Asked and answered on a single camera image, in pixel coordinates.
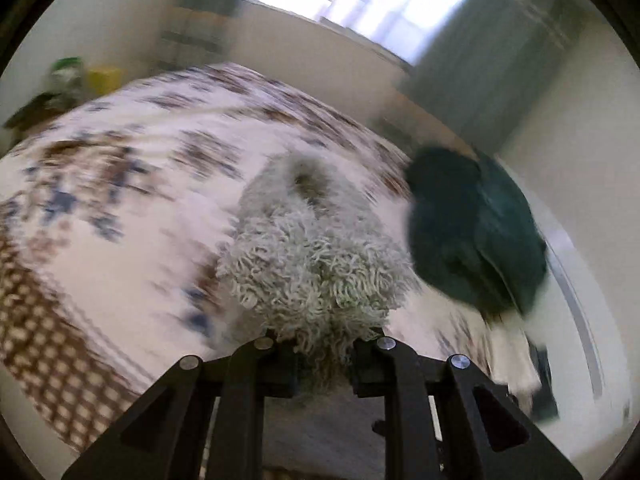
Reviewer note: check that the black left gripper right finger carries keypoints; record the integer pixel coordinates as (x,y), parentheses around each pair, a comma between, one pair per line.
(448,420)

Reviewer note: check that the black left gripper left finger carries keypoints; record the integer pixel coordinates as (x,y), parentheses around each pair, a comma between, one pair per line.
(201,419)

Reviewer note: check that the grey fluffy pants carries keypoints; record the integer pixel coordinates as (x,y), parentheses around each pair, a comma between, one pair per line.
(310,261)

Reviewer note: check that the white folded cloth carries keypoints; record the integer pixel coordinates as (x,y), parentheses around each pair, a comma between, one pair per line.
(509,361)

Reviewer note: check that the dark green plush blanket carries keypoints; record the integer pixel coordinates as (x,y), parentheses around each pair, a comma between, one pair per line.
(471,233)

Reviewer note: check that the floral bed cover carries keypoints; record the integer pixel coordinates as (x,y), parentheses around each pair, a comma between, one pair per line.
(114,216)

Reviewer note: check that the yellow box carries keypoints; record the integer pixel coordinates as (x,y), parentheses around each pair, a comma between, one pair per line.
(104,80)

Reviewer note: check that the green and white clutter pile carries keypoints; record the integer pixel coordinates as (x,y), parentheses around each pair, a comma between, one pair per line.
(67,81)

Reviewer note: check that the green curtain right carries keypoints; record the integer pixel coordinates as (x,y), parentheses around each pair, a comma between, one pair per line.
(481,74)

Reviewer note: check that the green curtain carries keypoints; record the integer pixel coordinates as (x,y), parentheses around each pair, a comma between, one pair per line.
(195,32)
(481,74)

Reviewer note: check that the green curtain left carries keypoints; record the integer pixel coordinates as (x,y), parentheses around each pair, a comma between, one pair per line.
(195,32)

